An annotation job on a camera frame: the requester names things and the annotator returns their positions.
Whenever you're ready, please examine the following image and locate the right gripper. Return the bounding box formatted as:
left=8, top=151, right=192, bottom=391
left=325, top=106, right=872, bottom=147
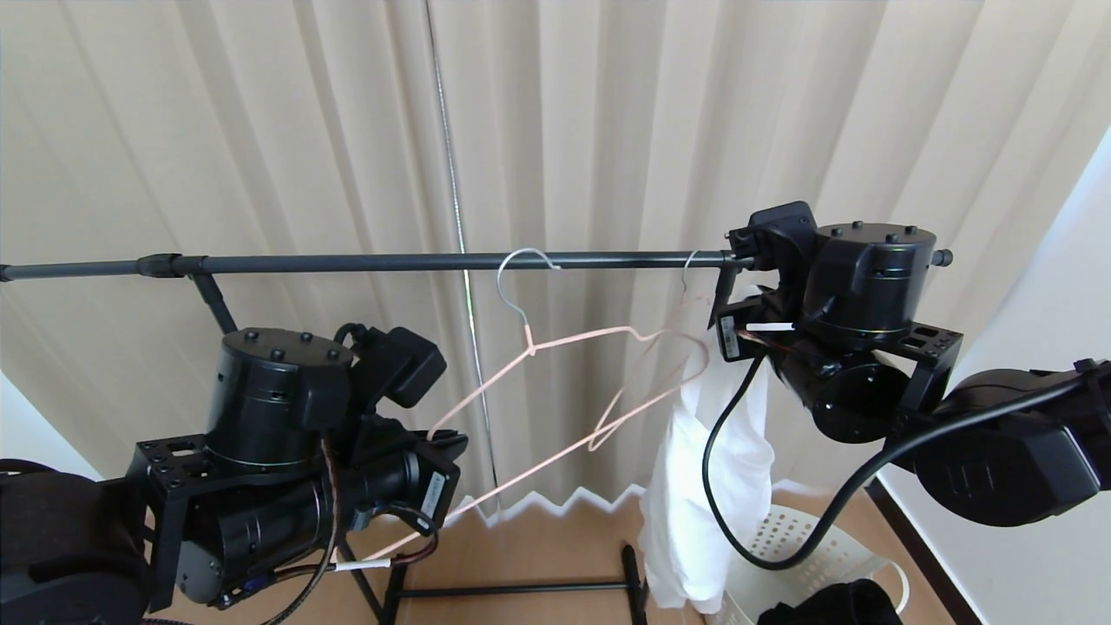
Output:
left=713, top=291, right=910, bottom=445

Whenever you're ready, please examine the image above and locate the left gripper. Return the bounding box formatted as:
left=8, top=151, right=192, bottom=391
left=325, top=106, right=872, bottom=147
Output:
left=178, top=438, right=463, bottom=606

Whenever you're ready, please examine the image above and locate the white printed t-shirt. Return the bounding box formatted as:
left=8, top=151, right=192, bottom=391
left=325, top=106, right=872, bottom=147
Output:
left=637, top=281, right=776, bottom=615

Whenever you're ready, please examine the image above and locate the black garment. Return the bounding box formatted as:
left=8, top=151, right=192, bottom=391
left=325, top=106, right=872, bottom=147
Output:
left=756, top=578, right=900, bottom=625

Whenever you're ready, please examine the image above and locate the pink clothes hanger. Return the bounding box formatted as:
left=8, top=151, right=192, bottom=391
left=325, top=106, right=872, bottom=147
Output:
left=351, top=247, right=712, bottom=566
left=588, top=249, right=722, bottom=453

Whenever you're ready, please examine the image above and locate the white laundry basket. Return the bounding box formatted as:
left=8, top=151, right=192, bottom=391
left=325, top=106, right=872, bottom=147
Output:
left=711, top=504, right=911, bottom=625

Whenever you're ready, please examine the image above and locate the black clothes rack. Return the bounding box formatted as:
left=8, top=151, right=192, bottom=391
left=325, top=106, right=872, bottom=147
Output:
left=0, top=248, right=955, bottom=625

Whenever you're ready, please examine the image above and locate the beige curtain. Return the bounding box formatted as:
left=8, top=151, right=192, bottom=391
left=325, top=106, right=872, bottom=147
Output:
left=0, top=0, right=1111, bottom=527

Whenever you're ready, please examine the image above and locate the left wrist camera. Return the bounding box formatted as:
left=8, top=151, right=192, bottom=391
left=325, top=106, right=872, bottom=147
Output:
left=333, top=322, right=449, bottom=436

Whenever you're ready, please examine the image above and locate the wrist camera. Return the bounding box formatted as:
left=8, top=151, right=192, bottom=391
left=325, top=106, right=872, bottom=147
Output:
left=726, top=201, right=819, bottom=271
left=333, top=322, right=449, bottom=436

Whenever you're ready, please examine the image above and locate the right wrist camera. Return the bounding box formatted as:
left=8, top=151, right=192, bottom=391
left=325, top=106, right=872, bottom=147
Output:
left=726, top=201, right=819, bottom=271

